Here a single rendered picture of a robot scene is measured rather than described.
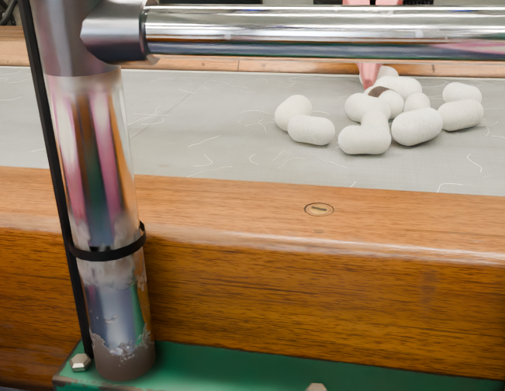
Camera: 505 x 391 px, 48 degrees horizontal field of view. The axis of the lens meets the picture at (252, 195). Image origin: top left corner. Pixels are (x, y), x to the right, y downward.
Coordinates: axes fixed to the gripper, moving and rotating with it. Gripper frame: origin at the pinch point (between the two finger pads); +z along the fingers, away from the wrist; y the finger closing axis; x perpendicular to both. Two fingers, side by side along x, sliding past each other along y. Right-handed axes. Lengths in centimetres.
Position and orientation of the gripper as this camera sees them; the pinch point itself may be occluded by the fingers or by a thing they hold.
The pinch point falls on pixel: (368, 76)
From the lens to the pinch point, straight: 46.1
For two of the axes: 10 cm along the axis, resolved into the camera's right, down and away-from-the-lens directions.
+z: -1.2, 9.0, -4.1
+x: 1.5, 4.3, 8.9
